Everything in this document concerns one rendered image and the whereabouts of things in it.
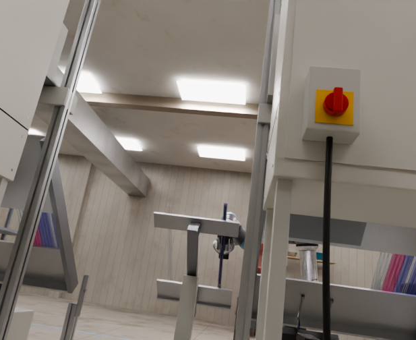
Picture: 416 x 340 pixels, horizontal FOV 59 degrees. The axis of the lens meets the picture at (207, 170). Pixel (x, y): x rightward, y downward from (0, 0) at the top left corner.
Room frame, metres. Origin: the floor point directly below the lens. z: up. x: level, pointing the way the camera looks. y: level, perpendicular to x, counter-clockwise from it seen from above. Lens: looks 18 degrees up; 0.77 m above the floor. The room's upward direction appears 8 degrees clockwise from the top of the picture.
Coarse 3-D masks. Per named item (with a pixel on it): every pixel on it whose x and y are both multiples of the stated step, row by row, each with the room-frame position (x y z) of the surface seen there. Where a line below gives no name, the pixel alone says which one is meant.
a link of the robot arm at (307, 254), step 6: (300, 246) 1.94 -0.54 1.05; (306, 246) 1.92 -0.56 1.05; (312, 246) 1.91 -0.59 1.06; (300, 252) 1.96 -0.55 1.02; (306, 252) 1.93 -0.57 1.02; (312, 252) 1.93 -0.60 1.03; (300, 258) 1.97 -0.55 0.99; (306, 258) 1.94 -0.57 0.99; (312, 258) 1.93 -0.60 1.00; (300, 264) 1.98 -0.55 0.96; (306, 264) 1.94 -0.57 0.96; (312, 264) 1.93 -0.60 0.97; (306, 270) 1.94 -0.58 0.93; (312, 270) 1.93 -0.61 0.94; (306, 276) 1.94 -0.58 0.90; (312, 276) 1.94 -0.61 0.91
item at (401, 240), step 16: (304, 224) 1.26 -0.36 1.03; (320, 224) 1.25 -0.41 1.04; (336, 224) 1.23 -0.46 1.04; (352, 224) 1.22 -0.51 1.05; (368, 224) 1.25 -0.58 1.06; (304, 240) 1.35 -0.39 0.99; (320, 240) 1.29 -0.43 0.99; (336, 240) 1.28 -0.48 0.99; (352, 240) 1.27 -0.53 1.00; (368, 240) 1.30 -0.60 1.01; (384, 240) 1.28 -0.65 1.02; (400, 240) 1.27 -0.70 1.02
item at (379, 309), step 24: (288, 288) 1.51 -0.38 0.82; (312, 288) 1.49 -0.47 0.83; (336, 288) 1.46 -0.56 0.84; (360, 288) 1.45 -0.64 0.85; (288, 312) 1.59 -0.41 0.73; (312, 312) 1.57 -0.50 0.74; (336, 312) 1.54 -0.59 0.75; (360, 312) 1.52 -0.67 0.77; (384, 312) 1.50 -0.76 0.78; (408, 312) 1.48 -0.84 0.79
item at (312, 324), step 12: (252, 312) 1.62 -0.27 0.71; (288, 324) 1.58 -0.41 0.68; (300, 324) 1.57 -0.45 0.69; (312, 324) 1.58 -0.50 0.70; (336, 324) 1.58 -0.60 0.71; (360, 336) 1.55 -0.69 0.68; (372, 336) 1.54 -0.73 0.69; (384, 336) 1.54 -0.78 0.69; (396, 336) 1.54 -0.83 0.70; (408, 336) 1.54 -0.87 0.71
